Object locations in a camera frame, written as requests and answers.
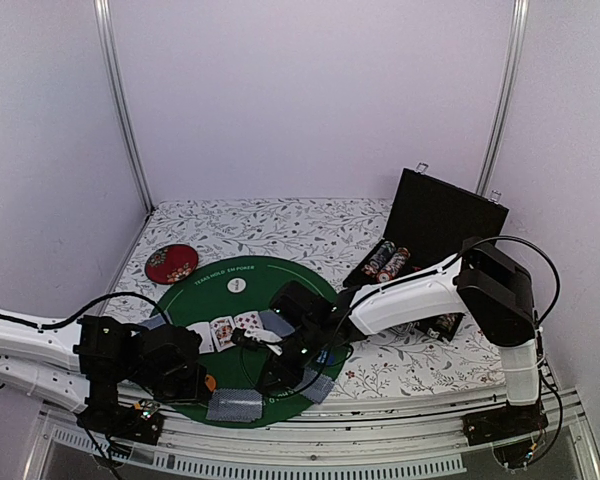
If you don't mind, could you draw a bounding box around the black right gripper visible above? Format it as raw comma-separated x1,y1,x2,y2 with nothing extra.
255,321,326,393

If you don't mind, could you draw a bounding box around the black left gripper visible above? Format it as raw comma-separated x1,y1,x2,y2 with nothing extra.
130,363,211,406

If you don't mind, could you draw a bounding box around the dealt cards pile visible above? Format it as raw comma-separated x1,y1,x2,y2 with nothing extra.
296,368,335,404
139,314,172,331

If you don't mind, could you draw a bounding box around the ace of diamonds card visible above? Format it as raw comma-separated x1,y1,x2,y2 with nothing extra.
186,322,215,354

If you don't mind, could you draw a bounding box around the orange big blind button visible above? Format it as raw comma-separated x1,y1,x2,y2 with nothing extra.
205,374,217,393

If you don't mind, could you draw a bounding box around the ten of diamonds card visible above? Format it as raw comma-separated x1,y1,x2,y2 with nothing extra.
233,311,263,330

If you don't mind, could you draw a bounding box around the king face card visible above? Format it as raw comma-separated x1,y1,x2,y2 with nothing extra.
210,316,242,352

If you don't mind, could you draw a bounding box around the dealt cards bottom pile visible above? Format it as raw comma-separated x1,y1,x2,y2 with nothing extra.
296,368,335,404

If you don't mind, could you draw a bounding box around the white dealer button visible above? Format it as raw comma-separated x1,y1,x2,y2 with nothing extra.
227,277,247,294

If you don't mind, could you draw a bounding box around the blue playing card deck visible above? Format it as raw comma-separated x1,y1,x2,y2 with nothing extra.
206,389,263,423

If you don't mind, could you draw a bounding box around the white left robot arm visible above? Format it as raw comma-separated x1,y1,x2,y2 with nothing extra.
0,309,211,434

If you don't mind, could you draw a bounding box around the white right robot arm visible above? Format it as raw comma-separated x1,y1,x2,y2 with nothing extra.
231,237,540,436

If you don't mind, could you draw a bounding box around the round green poker mat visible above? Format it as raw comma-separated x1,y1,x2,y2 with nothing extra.
152,256,352,429

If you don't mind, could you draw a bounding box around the red floral round tin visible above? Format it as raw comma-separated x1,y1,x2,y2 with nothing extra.
144,244,199,285

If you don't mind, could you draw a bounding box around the black poker chip case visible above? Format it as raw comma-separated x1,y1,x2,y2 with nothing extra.
343,169,509,340

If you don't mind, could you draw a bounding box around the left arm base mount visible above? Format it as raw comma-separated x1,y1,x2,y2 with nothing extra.
77,403,165,446

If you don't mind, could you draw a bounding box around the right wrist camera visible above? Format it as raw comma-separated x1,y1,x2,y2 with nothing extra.
231,328,283,356

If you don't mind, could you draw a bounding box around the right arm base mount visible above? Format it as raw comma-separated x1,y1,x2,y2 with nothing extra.
462,400,548,470

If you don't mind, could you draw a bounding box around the left aluminium frame post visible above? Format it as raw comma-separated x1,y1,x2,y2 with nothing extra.
93,0,155,215

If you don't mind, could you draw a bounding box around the aluminium frame post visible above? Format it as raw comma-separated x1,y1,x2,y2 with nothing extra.
475,0,530,198
93,0,155,215

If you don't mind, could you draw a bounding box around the right aluminium frame post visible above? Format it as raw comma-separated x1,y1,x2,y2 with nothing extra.
475,0,530,198

